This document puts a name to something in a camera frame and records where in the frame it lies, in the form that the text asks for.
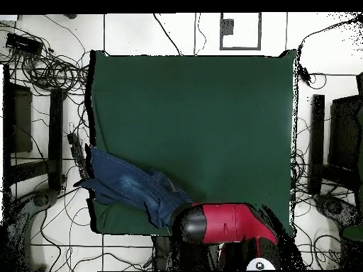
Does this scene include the grey square floor frame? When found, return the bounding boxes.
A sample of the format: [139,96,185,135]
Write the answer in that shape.
[219,12,262,51]

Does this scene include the green round object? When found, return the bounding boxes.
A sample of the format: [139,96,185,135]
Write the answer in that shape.
[340,225,363,242]

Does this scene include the black electronics box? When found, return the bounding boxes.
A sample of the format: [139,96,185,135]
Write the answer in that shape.
[5,32,44,55]

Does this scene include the tangled black cables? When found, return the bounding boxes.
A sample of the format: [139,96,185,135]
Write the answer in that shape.
[5,47,91,98]
[289,115,355,270]

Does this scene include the dark green table cloth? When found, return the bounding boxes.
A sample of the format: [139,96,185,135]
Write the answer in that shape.
[84,49,298,237]

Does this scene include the black cable with plug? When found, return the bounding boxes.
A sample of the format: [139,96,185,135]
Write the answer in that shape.
[296,15,363,87]

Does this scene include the long black cable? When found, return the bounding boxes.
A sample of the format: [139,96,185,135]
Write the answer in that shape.
[152,13,183,57]

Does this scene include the dark flat panel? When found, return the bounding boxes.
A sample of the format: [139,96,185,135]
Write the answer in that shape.
[11,84,34,154]
[328,94,363,171]

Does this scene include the black stand frame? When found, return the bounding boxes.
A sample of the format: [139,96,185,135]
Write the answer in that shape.
[308,93,363,196]
[2,64,65,199]

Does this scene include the black power strip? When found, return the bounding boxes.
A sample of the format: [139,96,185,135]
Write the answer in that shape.
[67,132,89,179]

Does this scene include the grey tripod base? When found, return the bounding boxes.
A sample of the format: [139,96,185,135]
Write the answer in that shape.
[313,193,363,230]
[5,187,61,271]

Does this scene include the blue denim jeans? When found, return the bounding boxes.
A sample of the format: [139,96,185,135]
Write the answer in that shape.
[74,144,194,230]

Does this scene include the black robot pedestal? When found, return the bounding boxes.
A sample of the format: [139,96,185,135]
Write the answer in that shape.
[152,234,222,271]

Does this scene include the dark grey square plate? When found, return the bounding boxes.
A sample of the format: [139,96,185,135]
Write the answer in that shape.
[220,18,235,35]

